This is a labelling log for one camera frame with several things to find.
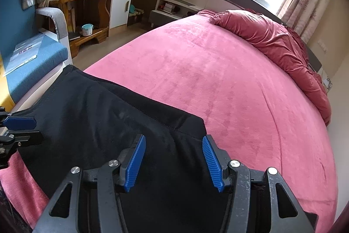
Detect black embroidered pants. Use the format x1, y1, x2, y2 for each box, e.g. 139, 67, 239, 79
19, 66, 227, 232

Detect blue cushioned armchair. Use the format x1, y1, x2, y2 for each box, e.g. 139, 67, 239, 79
1, 0, 72, 112

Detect clear plastic document sleeve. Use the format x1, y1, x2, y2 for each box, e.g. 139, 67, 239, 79
5, 33, 44, 76

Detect pink bed sheet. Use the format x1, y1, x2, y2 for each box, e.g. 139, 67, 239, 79
1, 14, 338, 232

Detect small teal white pot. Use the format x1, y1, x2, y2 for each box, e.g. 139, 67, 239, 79
81, 24, 93, 37

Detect wooden desk with white cabinet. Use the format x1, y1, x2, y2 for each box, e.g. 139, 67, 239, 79
50, 0, 157, 58

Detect crumpled dark pink duvet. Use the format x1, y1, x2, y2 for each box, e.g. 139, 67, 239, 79
198, 9, 332, 125

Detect white bedside table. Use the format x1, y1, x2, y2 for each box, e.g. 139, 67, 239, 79
149, 0, 202, 28

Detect dark grey headboard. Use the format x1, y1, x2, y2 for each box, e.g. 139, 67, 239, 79
209, 0, 322, 73

